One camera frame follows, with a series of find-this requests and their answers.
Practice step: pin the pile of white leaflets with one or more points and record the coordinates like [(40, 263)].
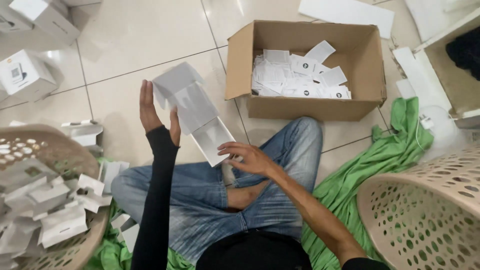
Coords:
[(296, 77)]

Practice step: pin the person's right fingers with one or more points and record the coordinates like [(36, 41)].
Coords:
[(232, 150)]

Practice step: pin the brown cardboard box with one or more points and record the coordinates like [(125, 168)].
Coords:
[(360, 67)]

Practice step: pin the white flat board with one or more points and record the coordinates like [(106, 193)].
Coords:
[(347, 15)]

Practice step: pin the person's blue jeans legs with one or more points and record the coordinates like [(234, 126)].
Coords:
[(202, 202)]

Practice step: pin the person's bare foot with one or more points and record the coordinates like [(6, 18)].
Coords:
[(243, 197)]

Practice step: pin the white carton insert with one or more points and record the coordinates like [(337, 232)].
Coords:
[(127, 230), (112, 174), (84, 133)]

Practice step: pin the plain white product box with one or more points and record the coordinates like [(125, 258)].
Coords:
[(45, 17)]

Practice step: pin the person's left hand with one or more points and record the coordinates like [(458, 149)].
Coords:
[(149, 112)]

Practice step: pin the beige perforated plastic basket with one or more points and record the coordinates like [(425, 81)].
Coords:
[(423, 213), (71, 157)]

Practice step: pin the person's black shirt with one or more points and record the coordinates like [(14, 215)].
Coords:
[(255, 251)]

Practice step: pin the clear bag with white charger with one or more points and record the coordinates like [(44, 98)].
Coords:
[(438, 131)]

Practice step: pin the white product box with print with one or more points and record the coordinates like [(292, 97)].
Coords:
[(26, 75)]

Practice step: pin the white carton box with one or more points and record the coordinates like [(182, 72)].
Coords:
[(195, 108)]

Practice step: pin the heap of folded white cartons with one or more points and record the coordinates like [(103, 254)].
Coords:
[(45, 202)]

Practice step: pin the person's right hand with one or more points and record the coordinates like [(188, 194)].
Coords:
[(255, 159)]

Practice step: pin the green cloth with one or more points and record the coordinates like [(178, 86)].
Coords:
[(378, 157)]

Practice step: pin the white wooden cabinet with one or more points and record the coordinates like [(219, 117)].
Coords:
[(442, 67)]

